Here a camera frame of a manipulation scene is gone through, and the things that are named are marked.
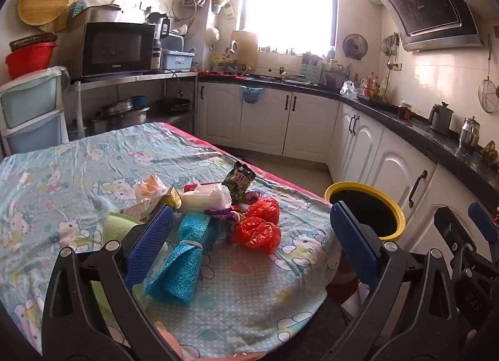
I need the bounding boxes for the wire mesh strainer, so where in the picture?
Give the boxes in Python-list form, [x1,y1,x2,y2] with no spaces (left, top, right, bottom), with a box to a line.
[479,33,499,114]

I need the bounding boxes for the black frying pan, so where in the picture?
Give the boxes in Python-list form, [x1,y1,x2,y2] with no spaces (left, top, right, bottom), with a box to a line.
[156,98,191,114]

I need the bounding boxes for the red plastic basin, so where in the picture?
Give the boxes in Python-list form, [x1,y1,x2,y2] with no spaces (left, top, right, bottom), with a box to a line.
[5,42,58,80]

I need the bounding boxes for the wooden cutting board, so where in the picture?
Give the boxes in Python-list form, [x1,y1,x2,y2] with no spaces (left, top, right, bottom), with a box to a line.
[230,31,259,67]

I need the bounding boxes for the printed blanket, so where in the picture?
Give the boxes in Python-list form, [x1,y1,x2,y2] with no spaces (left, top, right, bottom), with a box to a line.
[0,122,344,361]

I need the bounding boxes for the black microwave oven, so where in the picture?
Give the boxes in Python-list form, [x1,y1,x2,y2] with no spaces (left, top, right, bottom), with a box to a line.
[81,22,157,80]

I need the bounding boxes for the orange white plastic bag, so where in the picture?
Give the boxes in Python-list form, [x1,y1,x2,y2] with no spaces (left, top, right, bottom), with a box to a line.
[121,174,174,223]

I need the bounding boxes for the black blender jug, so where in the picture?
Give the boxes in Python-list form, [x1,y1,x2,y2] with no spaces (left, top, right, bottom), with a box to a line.
[147,12,172,71]

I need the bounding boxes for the small wall fan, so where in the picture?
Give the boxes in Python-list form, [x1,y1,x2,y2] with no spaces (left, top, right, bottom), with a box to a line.
[342,33,368,61]

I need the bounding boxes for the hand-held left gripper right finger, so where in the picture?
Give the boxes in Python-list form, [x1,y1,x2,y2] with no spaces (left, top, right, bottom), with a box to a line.
[330,200,463,361]

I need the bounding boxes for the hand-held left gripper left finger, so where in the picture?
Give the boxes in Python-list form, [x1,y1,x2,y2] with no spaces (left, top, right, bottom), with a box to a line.
[41,204,176,361]

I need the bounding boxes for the grey kettle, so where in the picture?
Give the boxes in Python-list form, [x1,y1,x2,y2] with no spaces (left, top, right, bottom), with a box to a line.
[428,101,455,135]

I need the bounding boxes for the steel cooking pot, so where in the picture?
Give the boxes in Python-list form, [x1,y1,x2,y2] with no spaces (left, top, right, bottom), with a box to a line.
[101,98,151,131]

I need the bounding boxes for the blue drawer organizer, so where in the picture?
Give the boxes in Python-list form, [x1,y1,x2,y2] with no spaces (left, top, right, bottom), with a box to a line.
[301,53,324,83]

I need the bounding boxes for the yellow rimmed trash bin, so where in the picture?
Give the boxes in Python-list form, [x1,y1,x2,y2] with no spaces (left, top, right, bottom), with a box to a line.
[324,182,407,241]

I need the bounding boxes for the white kitchen cabinets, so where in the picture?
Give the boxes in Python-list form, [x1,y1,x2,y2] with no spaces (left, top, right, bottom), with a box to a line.
[197,80,499,268]

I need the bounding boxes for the blue plastic basket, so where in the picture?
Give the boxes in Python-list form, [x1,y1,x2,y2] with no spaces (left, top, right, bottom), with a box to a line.
[162,49,196,72]

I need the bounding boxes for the blue hanging cabinet bin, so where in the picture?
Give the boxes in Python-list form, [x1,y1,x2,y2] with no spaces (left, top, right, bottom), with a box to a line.
[239,86,264,106]

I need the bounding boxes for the green snack packet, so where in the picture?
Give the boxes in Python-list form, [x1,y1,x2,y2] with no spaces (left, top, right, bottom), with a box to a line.
[222,161,257,203]

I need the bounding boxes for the white foam net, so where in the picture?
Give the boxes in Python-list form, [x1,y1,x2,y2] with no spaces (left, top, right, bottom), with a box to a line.
[181,183,232,213]

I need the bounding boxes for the kitchen window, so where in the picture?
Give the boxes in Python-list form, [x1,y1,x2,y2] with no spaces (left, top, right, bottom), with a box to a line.
[240,0,338,55]

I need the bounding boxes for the ginger root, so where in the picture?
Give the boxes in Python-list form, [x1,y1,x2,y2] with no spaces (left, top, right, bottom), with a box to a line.
[481,143,499,167]

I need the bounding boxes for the red plastic bag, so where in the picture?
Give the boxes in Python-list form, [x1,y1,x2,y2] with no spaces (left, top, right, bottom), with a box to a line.
[247,196,280,225]
[234,217,281,254]

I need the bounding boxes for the black range hood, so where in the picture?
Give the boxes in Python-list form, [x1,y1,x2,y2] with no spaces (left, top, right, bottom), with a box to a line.
[372,0,484,53]

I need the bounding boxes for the hanging kitchen utensils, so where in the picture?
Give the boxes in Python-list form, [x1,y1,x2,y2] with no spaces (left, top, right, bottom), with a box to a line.
[382,32,402,71]

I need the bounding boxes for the steel shelf rack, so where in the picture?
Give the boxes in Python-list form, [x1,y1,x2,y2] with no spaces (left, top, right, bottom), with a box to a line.
[64,70,199,139]

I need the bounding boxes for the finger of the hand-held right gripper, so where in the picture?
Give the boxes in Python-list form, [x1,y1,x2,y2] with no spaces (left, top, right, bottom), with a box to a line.
[434,207,470,264]
[468,202,499,268]

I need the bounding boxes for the brown woven basket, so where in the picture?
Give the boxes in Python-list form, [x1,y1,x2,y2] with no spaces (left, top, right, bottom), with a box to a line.
[8,32,58,51]

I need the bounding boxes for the yellow small box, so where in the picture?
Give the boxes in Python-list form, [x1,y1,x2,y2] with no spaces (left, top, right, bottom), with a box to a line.
[162,187,183,209]

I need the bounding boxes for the purple wrapper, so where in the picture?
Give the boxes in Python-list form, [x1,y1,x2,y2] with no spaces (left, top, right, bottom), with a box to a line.
[205,205,250,225]

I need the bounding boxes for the plastic drawer cabinet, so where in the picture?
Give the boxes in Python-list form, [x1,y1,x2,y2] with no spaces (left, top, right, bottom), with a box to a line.
[0,66,71,157]

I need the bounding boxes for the shiny steel jug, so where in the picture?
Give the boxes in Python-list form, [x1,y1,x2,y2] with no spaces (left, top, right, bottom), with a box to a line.
[459,116,481,149]

